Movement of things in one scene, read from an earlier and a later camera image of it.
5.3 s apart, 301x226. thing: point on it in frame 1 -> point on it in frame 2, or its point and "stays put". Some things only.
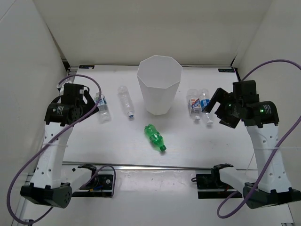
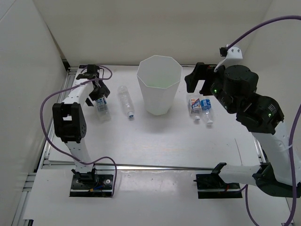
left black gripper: x=89 y=105 -> x=102 y=91
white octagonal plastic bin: x=160 y=77 stays put
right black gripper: x=228 y=121 -> x=200 y=73
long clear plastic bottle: x=126 y=100 stays put
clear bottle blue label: x=104 y=114 stays put
